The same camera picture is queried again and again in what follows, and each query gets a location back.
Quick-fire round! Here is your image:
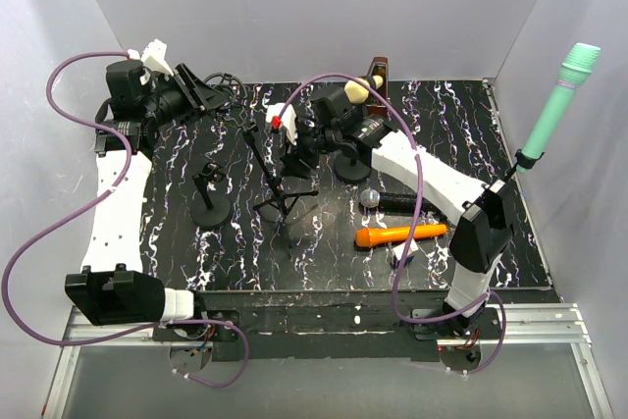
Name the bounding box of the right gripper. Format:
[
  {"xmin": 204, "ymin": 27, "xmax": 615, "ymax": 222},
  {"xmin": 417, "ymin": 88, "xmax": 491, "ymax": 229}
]
[{"xmin": 277, "ymin": 120, "xmax": 340, "ymax": 183}]

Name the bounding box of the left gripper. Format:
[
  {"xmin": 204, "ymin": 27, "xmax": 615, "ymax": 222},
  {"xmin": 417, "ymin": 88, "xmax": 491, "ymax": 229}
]
[{"xmin": 144, "ymin": 65, "xmax": 230, "ymax": 128}]

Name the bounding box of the tripod shock-mount mic stand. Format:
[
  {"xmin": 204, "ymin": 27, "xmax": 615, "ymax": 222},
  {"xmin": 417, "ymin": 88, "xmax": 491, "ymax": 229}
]
[{"xmin": 203, "ymin": 71, "xmax": 320, "ymax": 249}]

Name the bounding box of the round-base stand for cream mic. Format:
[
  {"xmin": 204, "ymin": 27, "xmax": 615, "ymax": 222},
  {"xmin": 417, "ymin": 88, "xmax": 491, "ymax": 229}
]
[{"xmin": 333, "ymin": 99, "xmax": 379, "ymax": 183}]

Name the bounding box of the cream microphone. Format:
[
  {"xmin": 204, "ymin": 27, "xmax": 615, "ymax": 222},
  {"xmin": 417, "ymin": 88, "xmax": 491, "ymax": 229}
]
[{"xmin": 343, "ymin": 75, "xmax": 384, "ymax": 105}]

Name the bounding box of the black silver-mesh microphone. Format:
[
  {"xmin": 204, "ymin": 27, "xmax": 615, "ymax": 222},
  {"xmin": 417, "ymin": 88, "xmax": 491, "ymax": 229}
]
[{"xmin": 359, "ymin": 188, "xmax": 417, "ymax": 213}]

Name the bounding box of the orange microphone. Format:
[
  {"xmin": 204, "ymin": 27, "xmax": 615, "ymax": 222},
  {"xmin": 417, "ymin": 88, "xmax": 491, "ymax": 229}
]
[{"xmin": 354, "ymin": 224, "xmax": 447, "ymax": 248}]

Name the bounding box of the short round-base mic stand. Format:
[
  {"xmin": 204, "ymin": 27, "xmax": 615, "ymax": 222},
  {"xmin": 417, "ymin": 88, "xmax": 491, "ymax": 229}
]
[{"xmin": 190, "ymin": 162, "xmax": 233, "ymax": 231}]

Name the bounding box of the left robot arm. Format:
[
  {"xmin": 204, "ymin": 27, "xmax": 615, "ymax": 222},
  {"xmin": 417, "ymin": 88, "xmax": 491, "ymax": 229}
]
[{"xmin": 65, "ymin": 59, "xmax": 230, "ymax": 340}]

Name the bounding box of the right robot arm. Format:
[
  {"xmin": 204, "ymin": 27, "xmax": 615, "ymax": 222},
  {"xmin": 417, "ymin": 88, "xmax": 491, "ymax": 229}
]
[{"xmin": 266, "ymin": 79, "xmax": 515, "ymax": 339}]

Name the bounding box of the tripod stand for green mic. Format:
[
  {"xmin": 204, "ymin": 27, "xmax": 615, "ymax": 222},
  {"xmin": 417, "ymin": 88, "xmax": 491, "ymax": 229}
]
[{"xmin": 489, "ymin": 149, "xmax": 545, "ymax": 194}]

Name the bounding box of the green microphone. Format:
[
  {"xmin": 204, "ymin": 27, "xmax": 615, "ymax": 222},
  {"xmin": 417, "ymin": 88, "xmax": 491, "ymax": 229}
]
[{"xmin": 515, "ymin": 42, "xmax": 601, "ymax": 173}]

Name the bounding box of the brown metronome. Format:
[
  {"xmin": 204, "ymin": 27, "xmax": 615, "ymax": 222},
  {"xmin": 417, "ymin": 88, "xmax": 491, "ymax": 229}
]
[{"xmin": 365, "ymin": 56, "xmax": 389, "ymax": 119}]

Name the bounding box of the small white blue box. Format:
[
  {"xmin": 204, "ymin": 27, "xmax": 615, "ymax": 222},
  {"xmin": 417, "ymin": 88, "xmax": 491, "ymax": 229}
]
[{"xmin": 392, "ymin": 241, "xmax": 418, "ymax": 267}]

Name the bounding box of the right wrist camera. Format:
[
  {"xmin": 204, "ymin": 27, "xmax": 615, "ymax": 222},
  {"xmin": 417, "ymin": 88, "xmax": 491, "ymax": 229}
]
[{"xmin": 265, "ymin": 103, "xmax": 298, "ymax": 145}]

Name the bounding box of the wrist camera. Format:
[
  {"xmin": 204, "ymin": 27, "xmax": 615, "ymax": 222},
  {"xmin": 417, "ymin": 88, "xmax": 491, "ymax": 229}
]
[
  {"xmin": 140, "ymin": 39, "xmax": 174, "ymax": 77},
  {"xmin": 265, "ymin": 103, "xmax": 298, "ymax": 145}
]

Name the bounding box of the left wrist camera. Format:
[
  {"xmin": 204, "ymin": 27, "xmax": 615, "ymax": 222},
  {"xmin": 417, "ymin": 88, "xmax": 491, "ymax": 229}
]
[{"xmin": 140, "ymin": 39, "xmax": 174, "ymax": 77}]

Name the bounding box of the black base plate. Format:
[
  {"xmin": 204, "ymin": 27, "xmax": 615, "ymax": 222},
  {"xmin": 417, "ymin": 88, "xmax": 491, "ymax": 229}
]
[{"xmin": 151, "ymin": 288, "xmax": 560, "ymax": 361}]

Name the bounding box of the aluminium rail frame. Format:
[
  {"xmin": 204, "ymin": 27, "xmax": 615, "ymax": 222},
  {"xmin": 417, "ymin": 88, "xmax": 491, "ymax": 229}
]
[{"xmin": 41, "ymin": 78, "xmax": 614, "ymax": 419}]

